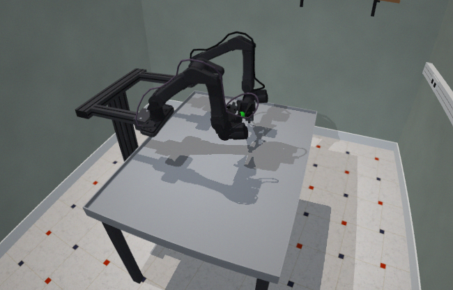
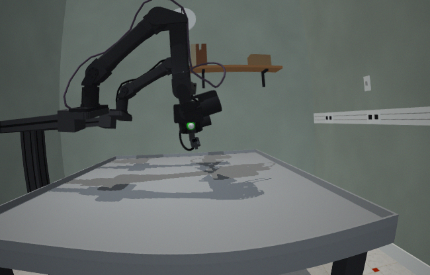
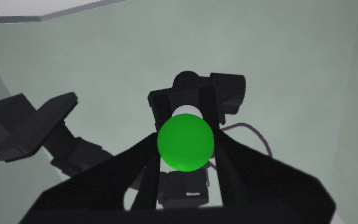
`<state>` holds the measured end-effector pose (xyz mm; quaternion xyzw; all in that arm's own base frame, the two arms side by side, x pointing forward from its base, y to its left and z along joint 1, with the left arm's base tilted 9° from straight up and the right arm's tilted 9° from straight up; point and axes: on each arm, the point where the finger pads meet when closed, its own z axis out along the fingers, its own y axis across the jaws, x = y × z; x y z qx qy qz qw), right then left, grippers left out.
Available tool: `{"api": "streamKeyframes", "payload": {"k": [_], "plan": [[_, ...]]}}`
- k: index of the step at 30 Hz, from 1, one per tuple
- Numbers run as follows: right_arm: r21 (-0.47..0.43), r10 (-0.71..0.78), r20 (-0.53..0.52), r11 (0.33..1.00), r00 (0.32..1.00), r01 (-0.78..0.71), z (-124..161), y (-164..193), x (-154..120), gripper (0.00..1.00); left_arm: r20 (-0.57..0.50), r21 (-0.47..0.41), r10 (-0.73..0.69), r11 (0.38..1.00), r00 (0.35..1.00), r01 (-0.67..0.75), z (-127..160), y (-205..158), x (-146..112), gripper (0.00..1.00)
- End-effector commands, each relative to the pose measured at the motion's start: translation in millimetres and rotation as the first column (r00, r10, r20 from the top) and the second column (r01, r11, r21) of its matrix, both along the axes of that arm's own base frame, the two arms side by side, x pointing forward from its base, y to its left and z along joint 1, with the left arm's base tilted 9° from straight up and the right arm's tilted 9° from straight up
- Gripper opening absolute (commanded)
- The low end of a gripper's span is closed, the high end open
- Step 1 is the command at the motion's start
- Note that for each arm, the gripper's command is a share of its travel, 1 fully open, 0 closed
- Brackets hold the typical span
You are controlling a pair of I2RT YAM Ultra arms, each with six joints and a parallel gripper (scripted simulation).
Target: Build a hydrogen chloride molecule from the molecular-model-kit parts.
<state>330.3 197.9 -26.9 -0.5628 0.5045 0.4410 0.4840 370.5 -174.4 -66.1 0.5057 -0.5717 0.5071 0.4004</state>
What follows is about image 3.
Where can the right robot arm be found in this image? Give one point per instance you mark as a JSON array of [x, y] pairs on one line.
[[74, 158]]

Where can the grey table edge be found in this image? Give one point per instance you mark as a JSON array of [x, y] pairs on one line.
[[28, 19]]

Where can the green ball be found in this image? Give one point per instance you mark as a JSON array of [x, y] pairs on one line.
[[185, 142]]

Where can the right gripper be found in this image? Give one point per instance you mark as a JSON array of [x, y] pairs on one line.
[[185, 92]]

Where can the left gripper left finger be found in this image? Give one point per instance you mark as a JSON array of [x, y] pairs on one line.
[[103, 186]]

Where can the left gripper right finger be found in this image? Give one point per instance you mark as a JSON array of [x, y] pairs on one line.
[[260, 179]]

